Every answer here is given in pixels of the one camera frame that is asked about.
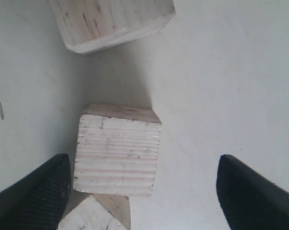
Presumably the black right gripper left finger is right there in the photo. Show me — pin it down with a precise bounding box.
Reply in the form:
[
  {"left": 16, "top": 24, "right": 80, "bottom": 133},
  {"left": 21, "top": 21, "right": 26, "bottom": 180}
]
[{"left": 0, "top": 154, "right": 71, "bottom": 230}]

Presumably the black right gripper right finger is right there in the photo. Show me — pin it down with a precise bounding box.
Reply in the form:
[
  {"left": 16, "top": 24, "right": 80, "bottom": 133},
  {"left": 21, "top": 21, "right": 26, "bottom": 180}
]
[{"left": 216, "top": 155, "right": 289, "bottom": 230}]

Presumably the smallest wooden cube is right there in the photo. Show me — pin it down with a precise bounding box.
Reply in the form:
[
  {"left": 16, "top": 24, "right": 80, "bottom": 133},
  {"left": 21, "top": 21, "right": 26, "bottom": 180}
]
[{"left": 58, "top": 193, "right": 131, "bottom": 230}]

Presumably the second largest wooden cube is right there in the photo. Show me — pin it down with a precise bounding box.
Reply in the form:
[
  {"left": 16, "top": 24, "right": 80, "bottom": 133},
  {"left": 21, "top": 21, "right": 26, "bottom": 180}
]
[{"left": 49, "top": 0, "right": 175, "bottom": 54}]

